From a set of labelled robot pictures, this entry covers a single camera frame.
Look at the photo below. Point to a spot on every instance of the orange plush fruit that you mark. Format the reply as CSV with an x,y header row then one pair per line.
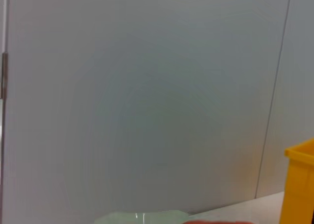
x,y
216,222

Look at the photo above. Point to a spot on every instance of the pale green wavy fruit plate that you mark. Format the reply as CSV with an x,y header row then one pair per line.
x,y
137,217

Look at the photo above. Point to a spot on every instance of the grey metal door hinge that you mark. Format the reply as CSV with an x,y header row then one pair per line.
x,y
4,74

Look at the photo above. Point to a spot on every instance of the yellow plastic bin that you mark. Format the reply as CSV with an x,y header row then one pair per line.
x,y
299,184

